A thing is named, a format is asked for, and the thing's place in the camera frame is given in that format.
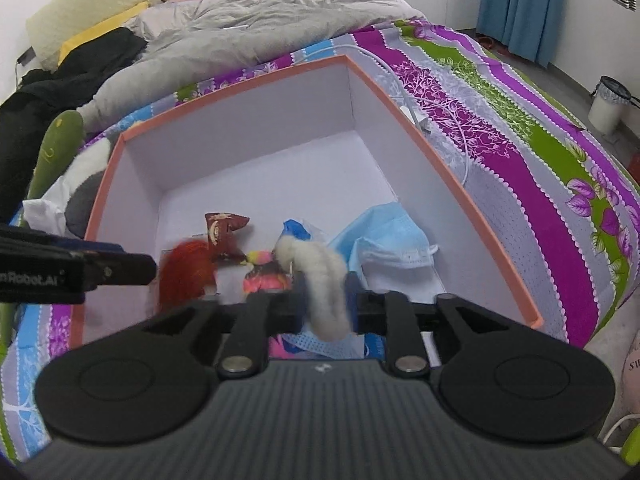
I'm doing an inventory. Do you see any white charging cable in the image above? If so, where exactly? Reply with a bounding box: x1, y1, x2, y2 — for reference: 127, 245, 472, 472
295, 42, 482, 187

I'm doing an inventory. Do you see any long green plush toy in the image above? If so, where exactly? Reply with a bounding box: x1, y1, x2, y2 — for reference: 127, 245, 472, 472
27, 110, 87, 202

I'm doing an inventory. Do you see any white trash bin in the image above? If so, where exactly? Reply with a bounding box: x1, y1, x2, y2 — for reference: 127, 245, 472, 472
587, 75, 637, 136

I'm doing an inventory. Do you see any blue and white packet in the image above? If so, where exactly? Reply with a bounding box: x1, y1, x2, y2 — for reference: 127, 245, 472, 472
277, 217, 327, 252

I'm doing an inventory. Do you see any white fluffy keychain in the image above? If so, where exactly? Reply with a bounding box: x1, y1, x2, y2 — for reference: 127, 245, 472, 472
274, 237, 352, 344

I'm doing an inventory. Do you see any pink plush toy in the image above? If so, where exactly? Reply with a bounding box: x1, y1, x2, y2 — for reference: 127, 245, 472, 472
242, 250, 294, 295

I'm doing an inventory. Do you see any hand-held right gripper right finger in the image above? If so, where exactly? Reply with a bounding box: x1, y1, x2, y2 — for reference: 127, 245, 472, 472
345, 271, 501, 378

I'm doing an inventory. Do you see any blue face mask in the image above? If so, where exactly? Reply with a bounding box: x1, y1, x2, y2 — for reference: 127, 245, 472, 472
282, 332, 366, 361
327, 202, 441, 287

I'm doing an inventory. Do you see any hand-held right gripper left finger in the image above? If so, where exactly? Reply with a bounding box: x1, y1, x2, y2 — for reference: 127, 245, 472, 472
140, 272, 307, 379

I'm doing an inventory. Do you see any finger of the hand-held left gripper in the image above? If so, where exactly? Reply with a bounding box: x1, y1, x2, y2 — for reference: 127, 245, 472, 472
80, 251, 159, 292
0, 224, 126, 259

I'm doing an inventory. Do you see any white power cable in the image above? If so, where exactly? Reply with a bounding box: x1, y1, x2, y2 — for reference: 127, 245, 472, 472
602, 412, 639, 450

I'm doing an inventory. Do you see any pink round object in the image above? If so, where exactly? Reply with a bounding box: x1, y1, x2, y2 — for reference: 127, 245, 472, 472
620, 332, 640, 412

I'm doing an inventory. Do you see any blue curtain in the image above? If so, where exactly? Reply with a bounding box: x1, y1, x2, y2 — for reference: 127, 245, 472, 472
475, 0, 567, 69

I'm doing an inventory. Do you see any grey penguin plush toy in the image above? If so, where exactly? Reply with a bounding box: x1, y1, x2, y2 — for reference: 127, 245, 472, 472
62, 137, 119, 241

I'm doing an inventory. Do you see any red snack wrapper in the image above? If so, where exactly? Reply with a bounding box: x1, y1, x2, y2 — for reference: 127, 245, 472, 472
159, 240, 219, 312

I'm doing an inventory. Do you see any white face mask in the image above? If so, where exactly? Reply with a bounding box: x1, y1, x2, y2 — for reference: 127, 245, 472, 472
22, 175, 77, 237

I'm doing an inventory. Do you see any orange cardboard box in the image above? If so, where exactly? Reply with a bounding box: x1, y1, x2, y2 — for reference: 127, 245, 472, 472
69, 54, 545, 361

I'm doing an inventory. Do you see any grey duvet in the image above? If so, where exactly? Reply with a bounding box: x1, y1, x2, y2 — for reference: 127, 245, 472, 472
80, 0, 432, 132

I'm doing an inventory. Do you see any brown snack packet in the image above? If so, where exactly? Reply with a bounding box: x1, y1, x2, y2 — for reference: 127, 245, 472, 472
204, 212, 251, 267

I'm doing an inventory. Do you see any black cloth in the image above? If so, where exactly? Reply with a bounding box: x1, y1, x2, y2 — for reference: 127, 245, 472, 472
0, 27, 149, 222

